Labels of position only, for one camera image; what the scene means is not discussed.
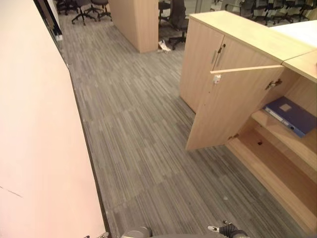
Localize open wooden cabinet door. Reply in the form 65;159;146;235
185;64;285;151

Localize open wooden office cabinet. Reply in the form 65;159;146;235
227;48;317;238

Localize closed wooden office cabinet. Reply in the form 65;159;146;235
179;10;314;110

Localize wooden cabinet shelf board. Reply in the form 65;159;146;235
251;109;317;172

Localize white papers on floor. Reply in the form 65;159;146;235
157;40;172;53

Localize white desk top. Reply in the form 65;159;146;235
269;19;317;49

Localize blue ring binder folder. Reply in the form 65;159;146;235
262;96;317;138

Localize dark glass door frame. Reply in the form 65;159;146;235
33;0;63;43

